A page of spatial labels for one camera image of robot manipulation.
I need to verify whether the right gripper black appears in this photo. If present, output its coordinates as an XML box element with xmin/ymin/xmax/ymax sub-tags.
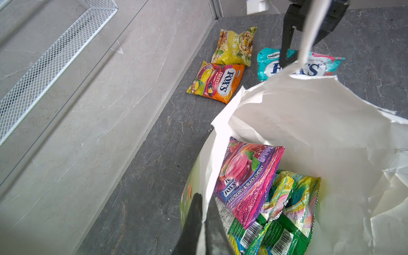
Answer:
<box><xmin>279</xmin><ymin>0</ymin><xmax>350</xmax><ymax>68</ymax></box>

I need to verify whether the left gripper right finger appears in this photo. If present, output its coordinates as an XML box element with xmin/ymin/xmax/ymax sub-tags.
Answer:
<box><xmin>205</xmin><ymin>196</ymin><xmax>235</xmax><ymax>255</ymax></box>

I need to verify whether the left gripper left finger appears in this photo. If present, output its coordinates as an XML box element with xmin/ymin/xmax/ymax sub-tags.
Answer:
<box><xmin>172</xmin><ymin>193</ymin><xmax>203</xmax><ymax>255</ymax></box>

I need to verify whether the green yellow striped candy packet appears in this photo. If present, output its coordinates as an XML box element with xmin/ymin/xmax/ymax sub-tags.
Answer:
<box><xmin>222</xmin><ymin>173</ymin><xmax>295</xmax><ymax>255</ymax></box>

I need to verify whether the teal mint candy packet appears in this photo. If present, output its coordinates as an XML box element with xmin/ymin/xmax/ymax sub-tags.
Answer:
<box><xmin>257</xmin><ymin>48</ymin><xmax>345</xmax><ymax>82</ymax></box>

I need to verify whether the yellow snack packet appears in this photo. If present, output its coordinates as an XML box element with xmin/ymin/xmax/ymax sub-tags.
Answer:
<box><xmin>211</xmin><ymin>27</ymin><xmax>258</xmax><ymax>67</ymax></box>

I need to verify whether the magenta purple candy packet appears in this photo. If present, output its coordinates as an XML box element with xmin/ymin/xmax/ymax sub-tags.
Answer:
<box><xmin>214</xmin><ymin>137</ymin><xmax>285</xmax><ymax>229</ymax></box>

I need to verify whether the orange Fox's fruits candy bag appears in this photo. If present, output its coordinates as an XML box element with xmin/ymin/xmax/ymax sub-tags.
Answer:
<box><xmin>187</xmin><ymin>61</ymin><xmax>245</xmax><ymax>104</ymax></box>

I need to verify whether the floral white paper bag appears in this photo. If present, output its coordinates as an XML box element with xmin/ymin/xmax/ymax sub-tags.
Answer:
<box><xmin>191</xmin><ymin>1</ymin><xmax>408</xmax><ymax>255</ymax></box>

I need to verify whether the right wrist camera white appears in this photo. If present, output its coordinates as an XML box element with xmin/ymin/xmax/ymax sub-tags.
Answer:
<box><xmin>246</xmin><ymin>0</ymin><xmax>269</xmax><ymax>15</ymax></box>

